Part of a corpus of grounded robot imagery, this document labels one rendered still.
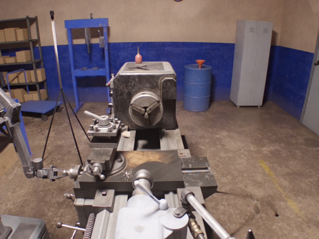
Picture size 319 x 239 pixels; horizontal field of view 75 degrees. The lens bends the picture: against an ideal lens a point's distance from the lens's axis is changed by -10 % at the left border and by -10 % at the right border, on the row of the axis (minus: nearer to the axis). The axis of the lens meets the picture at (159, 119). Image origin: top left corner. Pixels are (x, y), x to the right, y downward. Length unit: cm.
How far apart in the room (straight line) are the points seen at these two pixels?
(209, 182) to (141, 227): 71
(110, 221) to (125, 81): 108
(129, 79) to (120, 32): 334
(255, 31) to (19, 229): 482
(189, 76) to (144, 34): 136
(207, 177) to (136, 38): 410
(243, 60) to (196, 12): 141
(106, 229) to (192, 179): 54
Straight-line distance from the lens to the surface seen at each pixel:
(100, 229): 113
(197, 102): 468
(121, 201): 126
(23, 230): 211
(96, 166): 121
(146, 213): 74
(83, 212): 139
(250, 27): 495
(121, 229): 70
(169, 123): 195
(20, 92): 568
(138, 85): 183
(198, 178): 135
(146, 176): 94
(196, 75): 453
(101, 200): 123
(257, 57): 508
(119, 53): 514
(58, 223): 146
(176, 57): 514
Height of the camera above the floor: 169
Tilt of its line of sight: 23 degrees down
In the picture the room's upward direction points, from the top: straight up
